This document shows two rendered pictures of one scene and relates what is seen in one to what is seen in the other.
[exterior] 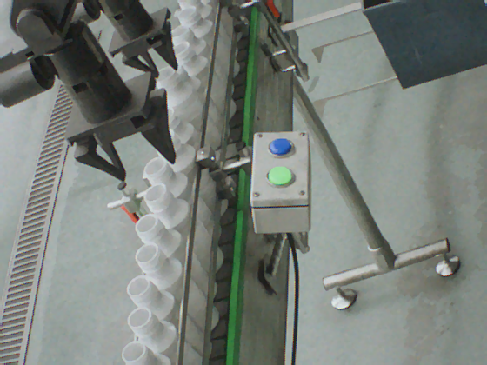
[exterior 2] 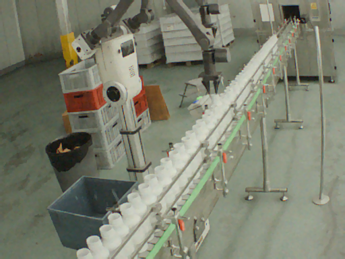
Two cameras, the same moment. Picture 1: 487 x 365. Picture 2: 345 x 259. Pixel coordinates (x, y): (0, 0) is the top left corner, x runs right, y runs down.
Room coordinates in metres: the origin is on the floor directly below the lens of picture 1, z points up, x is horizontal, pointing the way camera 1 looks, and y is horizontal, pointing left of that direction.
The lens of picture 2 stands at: (3.17, -0.12, 1.71)
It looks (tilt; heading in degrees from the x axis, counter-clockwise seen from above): 21 degrees down; 183
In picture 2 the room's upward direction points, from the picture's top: 10 degrees counter-clockwise
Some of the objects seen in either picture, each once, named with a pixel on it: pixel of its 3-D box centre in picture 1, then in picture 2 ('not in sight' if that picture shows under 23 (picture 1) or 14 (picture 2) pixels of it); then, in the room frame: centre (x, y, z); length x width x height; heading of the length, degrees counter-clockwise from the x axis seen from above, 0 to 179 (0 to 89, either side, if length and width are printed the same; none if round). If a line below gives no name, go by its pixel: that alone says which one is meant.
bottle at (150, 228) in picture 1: (174, 261); (234, 98); (1.20, 0.15, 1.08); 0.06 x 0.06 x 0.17
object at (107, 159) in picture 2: not in sight; (105, 148); (-0.81, -1.09, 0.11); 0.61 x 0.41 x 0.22; 162
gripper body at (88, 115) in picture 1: (98, 92); (206, 20); (0.97, 0.08, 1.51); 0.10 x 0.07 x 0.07; 66
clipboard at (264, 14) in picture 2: not in sight; (267, 11); (-2.67, 1.43, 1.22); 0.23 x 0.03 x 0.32; 66
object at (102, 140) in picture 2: not in sight; (100, 130); (-0.81, -1.09, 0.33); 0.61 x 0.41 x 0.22; 162
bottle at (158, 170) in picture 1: (181, 203); (229, 106); (1.30, 0.10, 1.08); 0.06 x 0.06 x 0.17
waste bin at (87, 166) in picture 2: not in sight; (77, 175); (0.23, -1.16, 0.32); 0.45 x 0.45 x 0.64
